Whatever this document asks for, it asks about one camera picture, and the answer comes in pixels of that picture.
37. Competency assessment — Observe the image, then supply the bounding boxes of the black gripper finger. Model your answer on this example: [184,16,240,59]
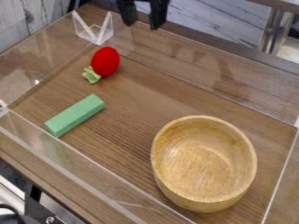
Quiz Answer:
[116,0,136,25]
[149,0,170,30]

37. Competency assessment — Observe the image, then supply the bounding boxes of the red plush fruit green stem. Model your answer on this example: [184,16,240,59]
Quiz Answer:
[81,46,120,84]

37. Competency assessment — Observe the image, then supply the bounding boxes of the green rectangular block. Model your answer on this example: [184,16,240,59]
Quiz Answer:
[44,94,105,137]

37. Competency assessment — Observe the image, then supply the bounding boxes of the wooden bowl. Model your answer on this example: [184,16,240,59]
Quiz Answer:
[150,115,257,213]

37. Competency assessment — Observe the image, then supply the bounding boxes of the clear acrylic enclosure walls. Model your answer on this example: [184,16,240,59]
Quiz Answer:
[0,5,299,224]

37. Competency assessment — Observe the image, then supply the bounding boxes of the black table frame bracket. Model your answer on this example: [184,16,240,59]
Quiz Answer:
[0,183,68,224]

